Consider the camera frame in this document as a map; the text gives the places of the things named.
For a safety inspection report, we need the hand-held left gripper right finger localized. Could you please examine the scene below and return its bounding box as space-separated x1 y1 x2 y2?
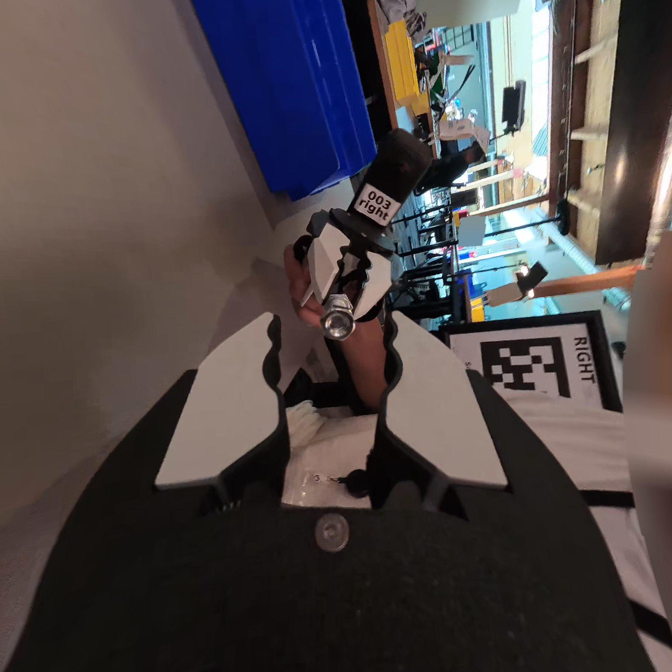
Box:
374 310 510 492

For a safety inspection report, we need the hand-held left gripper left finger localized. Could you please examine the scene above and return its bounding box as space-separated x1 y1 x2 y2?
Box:
155 312 291 490

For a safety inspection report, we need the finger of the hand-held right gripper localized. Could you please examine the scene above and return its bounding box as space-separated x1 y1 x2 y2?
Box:
300 223 351 308
352 251 394 322

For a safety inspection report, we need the person's right forearm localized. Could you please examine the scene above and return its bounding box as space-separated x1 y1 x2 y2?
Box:
336 315 392 413

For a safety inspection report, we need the person's right hand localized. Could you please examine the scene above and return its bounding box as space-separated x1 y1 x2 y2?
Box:
283 246 327 327

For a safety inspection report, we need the black office chair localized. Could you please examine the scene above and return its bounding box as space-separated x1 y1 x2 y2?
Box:
415 144 486 195

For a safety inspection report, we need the wooden work table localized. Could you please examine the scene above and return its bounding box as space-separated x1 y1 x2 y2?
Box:
367 0 442 158

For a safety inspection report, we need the yellow plastic bin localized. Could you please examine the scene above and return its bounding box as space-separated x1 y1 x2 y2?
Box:
384 18 423 108

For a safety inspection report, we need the black framed marker sign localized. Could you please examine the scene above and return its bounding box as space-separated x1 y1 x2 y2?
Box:
438 311 623 413

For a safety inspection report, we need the blue plastic bin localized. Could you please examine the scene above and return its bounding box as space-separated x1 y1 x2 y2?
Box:
191 0 379 203

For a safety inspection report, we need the black light panel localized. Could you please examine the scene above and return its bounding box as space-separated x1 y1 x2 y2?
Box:
501 80 527 134

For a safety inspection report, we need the black tripod stand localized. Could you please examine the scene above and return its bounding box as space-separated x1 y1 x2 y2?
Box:
457 199 575 242

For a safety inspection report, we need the spiral metal air duct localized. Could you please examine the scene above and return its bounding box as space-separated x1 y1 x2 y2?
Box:
546 231 631 310

